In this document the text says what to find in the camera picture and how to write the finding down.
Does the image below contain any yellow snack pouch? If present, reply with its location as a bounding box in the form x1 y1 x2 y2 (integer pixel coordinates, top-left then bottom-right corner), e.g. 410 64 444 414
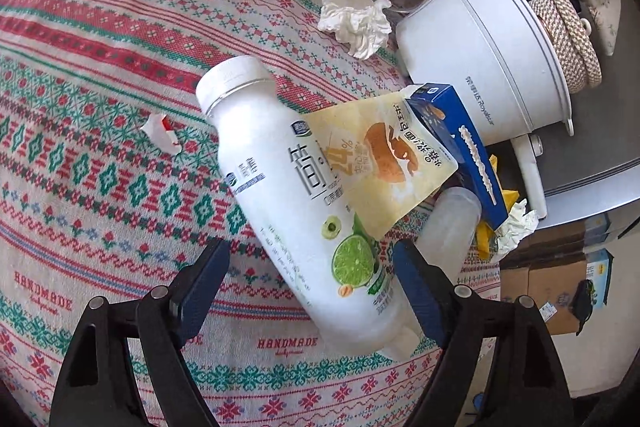
303 89 458 242

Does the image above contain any large crumpled white tissue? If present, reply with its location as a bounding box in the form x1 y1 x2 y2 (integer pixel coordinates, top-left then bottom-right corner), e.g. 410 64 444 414
318 0 393 60

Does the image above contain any white electric cooking pot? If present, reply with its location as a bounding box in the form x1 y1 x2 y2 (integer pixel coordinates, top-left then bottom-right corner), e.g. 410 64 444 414
396 0 576 220

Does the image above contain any small crumpled white tissue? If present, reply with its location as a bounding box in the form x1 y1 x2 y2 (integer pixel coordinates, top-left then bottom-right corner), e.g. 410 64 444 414
492 199 540 255

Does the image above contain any torn paper scrap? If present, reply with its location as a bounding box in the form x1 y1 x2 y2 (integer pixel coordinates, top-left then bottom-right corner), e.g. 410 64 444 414
140 112 183 155

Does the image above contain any brown cardboard box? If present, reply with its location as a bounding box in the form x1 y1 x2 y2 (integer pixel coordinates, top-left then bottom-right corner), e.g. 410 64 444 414
500 252 591 335

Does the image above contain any woven rope trivet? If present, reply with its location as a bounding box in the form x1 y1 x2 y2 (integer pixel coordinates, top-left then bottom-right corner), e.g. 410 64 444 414
529 0 603 92

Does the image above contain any blue paper carton box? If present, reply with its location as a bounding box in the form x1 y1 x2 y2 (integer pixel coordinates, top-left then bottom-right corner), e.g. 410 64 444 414
404 83 511 230

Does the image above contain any patterned knit tablecloth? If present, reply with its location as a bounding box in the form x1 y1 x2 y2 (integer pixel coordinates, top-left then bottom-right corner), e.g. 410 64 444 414
0 0 501 427

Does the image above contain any white yogurt drink bottle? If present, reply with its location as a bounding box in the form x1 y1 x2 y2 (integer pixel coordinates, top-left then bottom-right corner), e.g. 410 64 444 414
195 55 426 363

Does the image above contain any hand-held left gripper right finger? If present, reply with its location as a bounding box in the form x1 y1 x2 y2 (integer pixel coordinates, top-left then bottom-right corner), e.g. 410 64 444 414
391 238 566 427

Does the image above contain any yellow wrapper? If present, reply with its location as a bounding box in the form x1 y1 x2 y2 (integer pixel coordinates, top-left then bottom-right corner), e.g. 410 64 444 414
472 154 521 260

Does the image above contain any small translucent plastic bottle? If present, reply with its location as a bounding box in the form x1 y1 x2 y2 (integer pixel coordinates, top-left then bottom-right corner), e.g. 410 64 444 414
422 187 483 288

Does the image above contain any grey appliance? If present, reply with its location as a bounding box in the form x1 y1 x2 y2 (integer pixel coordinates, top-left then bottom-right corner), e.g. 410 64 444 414
420 0 640 212

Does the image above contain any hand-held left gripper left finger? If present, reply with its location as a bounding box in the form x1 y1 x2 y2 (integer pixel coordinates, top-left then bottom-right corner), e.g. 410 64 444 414
49 237 232 427

